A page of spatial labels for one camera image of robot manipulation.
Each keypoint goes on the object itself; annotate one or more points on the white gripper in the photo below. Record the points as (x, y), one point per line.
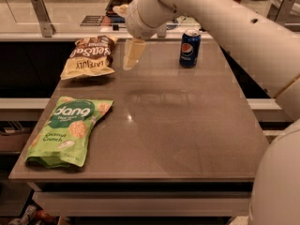
(133, 19)

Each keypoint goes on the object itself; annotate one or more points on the green rice chip bag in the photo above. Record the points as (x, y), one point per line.
(63, 139)

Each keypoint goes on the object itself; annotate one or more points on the middle metal glass bracket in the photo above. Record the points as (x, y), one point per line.
(161, 32)

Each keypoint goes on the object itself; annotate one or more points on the brown and yellow chip bag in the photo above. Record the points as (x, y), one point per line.
(91, 57)

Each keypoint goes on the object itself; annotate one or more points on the blue Pepsi can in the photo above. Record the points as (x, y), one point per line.
(190, 45)

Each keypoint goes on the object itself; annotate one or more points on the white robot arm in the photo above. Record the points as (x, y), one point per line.
(270, 54)

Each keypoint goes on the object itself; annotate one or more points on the right metal glass bracket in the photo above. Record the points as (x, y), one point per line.
(282, 14)

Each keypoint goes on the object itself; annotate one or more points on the left metal glass bracket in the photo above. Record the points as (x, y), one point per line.
(46, 26)

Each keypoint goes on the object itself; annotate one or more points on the metal glass bracket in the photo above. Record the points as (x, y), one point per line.
(161, 32)
(282, 14)
(46, 26)

